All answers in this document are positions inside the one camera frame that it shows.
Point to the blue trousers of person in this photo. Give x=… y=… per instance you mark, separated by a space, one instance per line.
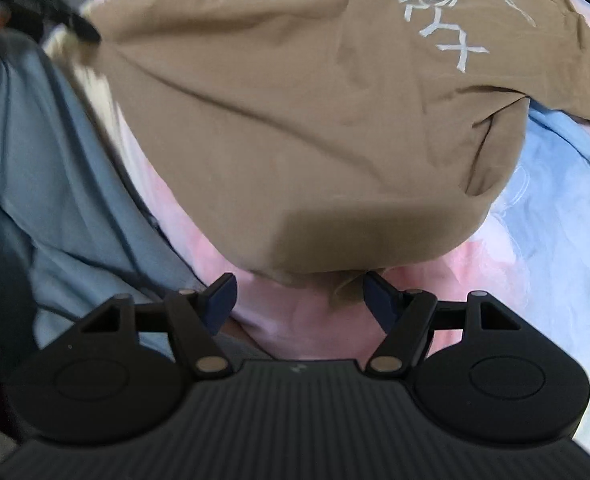
x=71 y=234

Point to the tan printed t-shirt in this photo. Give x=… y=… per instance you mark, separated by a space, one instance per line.
x=311 y=138

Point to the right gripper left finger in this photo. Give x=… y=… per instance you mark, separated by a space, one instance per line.
x=189 y=319

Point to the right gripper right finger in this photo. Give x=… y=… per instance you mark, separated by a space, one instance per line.
x=410 y=319

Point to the pastel tie-dye bed sheet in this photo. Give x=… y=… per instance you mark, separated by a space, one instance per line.
x=532 y=252

